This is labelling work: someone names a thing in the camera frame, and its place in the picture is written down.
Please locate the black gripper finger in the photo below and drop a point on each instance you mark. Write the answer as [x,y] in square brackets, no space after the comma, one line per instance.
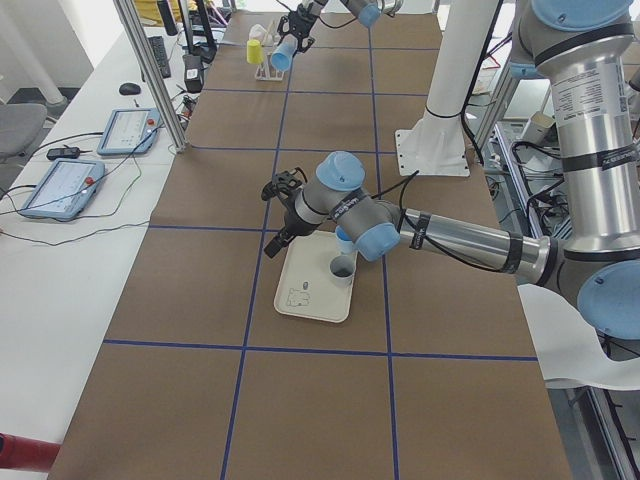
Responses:
[304,41]
[284,29]
[280,241]

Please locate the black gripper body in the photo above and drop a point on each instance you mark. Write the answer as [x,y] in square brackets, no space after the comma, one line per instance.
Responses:
[291,223]
[303,17]

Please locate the white plastic cup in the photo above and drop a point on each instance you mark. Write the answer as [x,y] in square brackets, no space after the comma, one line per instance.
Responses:
[260,33]

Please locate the blue plastic cup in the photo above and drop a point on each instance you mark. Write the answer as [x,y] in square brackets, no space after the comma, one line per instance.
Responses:
[282,56]
[344,242]

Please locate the yellow plastic cup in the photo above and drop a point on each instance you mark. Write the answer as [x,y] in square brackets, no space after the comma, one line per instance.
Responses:
[254,52]

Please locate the grey plastic cup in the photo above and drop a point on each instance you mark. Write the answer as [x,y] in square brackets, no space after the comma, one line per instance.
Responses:
[342,269]

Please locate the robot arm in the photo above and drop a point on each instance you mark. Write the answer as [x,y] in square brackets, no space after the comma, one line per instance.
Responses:
[568,214]
[365,12]

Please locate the cream serving tray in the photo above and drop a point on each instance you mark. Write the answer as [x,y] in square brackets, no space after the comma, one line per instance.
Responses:
[305,288]

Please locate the black label printer box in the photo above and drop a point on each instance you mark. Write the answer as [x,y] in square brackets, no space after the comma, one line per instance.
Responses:
[193,73]

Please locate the black keyboard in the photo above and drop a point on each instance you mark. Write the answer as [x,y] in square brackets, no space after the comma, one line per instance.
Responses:
[158,49]

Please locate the far blue teach pendant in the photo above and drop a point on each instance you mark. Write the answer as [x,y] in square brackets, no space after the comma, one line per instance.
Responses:
[129,131]

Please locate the blue teach pendant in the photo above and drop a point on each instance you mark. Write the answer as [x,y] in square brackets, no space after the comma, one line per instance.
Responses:
[129,131]
[65,190]

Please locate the black computer mouse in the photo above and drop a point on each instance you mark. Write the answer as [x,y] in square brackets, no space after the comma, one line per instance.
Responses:
[129,89]

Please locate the brown table mat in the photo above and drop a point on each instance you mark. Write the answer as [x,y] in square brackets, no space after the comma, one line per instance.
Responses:
[432,376]

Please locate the near blue teach pendant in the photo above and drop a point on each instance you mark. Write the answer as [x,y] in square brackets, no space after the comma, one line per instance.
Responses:
[65,190]

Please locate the black power adapter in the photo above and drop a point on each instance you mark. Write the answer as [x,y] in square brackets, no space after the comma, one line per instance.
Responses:
[63,153]

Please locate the red fire extinguisher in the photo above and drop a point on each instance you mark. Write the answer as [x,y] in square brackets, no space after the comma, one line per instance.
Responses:
[26,454]

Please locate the white wire cup rack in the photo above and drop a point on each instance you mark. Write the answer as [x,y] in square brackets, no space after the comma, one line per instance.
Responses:
[268,52]

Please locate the aluminium frame post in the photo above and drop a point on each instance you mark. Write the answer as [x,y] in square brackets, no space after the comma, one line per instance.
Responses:
[137,37]

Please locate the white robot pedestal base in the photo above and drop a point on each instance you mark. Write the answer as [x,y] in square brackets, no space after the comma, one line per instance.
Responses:
[435,145]

